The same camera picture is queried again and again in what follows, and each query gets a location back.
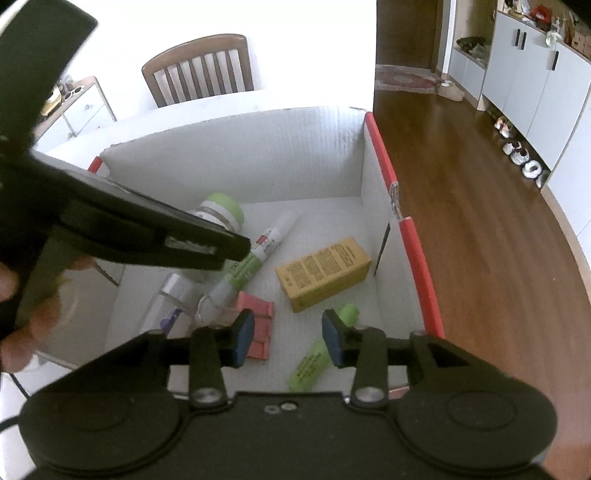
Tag wooden chair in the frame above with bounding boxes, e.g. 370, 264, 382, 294
141, 33, 256, 109

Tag white fuzzy slippers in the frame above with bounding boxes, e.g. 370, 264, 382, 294
522, 159, 551, 186

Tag person's left hand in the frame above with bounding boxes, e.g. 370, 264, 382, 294
0, 255, 95, 374

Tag white sneakers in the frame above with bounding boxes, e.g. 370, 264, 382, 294
502, 141, 528, 163

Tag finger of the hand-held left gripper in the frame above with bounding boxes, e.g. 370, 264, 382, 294
54, 171, 252, 272

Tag clear jar with green lid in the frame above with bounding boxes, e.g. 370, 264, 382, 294
188, 191, 245, 237

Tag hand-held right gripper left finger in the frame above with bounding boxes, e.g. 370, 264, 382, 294
111, 309, 256, 408

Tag dark wooden door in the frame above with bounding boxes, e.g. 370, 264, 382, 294
375, 0, 451, 75

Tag white tube with green label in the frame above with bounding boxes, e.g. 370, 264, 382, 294
198, 212, 301, 324

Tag green tube toy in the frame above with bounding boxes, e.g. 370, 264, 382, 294
287, 302, 359, 393

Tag yellow carton box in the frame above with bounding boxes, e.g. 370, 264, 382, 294
276, 237, 372, 313

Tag pink floor rug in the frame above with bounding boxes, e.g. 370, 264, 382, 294
374, 64, 445, 94

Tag red cardboard box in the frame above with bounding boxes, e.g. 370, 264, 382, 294
88, 105, 445, 402

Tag pink clip box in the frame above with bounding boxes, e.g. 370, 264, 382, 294
232, 291, 275, 361

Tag white and wood sideboard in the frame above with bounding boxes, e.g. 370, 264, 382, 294
32, 76, 118, 149

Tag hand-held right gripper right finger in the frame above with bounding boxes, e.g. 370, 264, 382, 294
321, 308, 490, 408

